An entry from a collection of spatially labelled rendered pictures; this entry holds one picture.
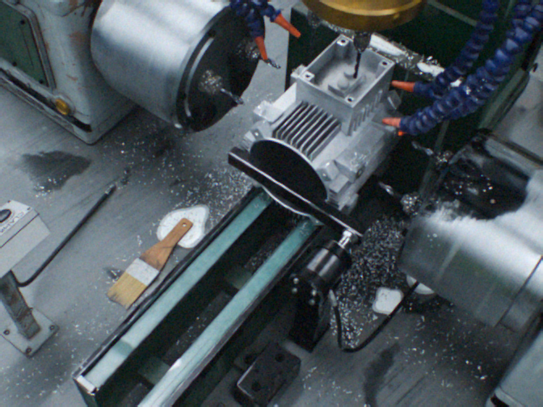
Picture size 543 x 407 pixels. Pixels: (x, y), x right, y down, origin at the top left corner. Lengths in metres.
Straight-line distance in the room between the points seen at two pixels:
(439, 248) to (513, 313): 0.13
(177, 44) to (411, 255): 0.48
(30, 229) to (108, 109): 0.45
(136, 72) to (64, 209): 0.33
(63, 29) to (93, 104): 0.19
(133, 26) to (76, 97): 0.25
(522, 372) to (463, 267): 0.19
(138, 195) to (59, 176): 0.16
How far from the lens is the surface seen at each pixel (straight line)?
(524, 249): 1.00
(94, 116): 1.44
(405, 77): 1.16
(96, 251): 1.34
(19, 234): 1.07
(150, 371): 1.18
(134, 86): 1.23
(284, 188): 1.12
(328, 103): 1.10
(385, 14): 0.94
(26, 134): 1.53
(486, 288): 1.02
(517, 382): 1.15
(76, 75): 1.35
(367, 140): 1.14
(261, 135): 1.11
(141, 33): 1.20
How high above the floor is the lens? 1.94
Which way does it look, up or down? 55 degrees down
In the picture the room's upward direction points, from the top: 4 degrees clockwise
